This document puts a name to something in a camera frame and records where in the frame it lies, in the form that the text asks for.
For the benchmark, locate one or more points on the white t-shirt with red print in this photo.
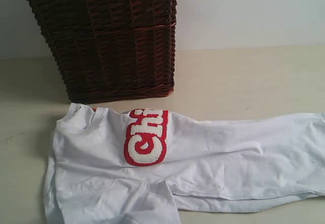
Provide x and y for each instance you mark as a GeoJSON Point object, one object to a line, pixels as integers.
{"type": "Point", "coordinates": [144, 165]}

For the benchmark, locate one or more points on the dark brown wicker basket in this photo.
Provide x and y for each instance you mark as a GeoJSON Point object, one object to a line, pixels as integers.
{"type": "Point", "coordinates": [111, 50]}

